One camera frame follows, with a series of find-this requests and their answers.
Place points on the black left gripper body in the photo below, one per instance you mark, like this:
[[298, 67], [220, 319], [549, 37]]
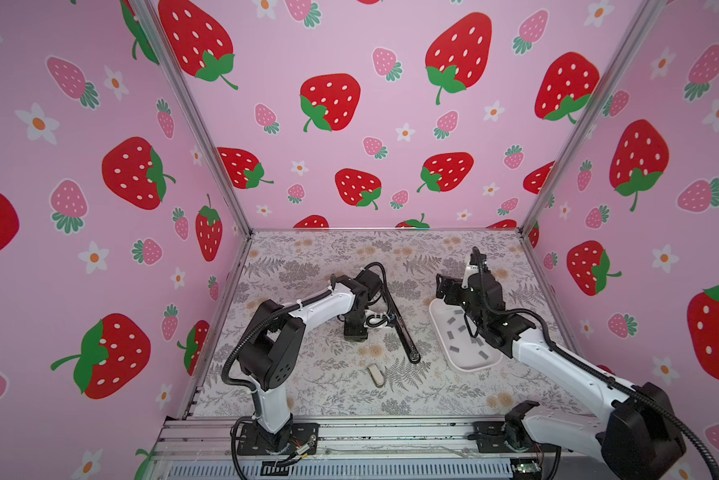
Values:
[[356, 326]]

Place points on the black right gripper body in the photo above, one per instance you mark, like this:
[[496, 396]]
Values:
[[456, 294]]

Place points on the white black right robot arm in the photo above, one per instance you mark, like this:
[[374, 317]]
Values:
[[633, 430]]

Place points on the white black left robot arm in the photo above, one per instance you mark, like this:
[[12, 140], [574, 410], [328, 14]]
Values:
[[269, 347]]

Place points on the beige eraser block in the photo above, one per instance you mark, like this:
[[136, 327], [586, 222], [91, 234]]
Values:
[[376, 375]]

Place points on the white plastic tray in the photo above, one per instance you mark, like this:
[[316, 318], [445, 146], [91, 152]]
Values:
[[468, 359]]

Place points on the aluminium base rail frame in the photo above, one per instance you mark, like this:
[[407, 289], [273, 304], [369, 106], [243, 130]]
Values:
[[438, 447]]

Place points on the aluminium corner post right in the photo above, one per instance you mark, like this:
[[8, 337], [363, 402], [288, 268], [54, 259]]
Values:
[[639, 29]]

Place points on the aluminium corner post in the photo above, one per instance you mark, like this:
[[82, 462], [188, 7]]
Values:
[[639, 29], [175, 76]]

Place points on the aluminium corner post left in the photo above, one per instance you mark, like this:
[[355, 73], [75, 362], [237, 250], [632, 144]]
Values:
[[175, 76]]

